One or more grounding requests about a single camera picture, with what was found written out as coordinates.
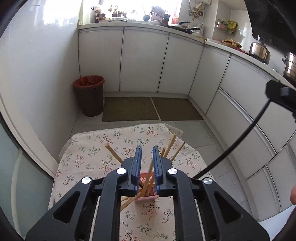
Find white kitchen cabinets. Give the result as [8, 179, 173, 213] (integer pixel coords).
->
[78, 23, 295, 221]

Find person's right hand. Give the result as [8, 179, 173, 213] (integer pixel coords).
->
[290, 185, 296, 205]

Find steel stock pot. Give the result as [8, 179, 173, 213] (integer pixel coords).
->
[282, 52, 296, 87]

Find pink perforated utensil basket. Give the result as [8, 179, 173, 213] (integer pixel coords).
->
[136, 172, 159, 202]

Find steel kettle pot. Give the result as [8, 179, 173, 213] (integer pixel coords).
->
[249, 36, 271, 65]

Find floral tablecloth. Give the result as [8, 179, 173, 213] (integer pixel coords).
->
[48, 122, 216, 241]

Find brown floor mat right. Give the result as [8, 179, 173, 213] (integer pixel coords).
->
[152, 97, 203, 121]

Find brown floor mat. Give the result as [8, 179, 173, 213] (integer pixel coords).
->
[152, 97, 203, 121]
[102, 97, 159, 122]

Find brown floor mat left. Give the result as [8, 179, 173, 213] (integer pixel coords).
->
[102, 97, 159, 122]

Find yellow snack bag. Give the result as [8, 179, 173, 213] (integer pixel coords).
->
[227, 20, 238, 36]

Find red-rimmed dark waste bin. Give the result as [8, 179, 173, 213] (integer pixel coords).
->
[73, 75, 105, 117]

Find black frying pan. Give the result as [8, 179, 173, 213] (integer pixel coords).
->
[166, 21, 201, 35]

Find black cable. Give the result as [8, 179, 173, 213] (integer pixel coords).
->
[193, 98, 272, 180]

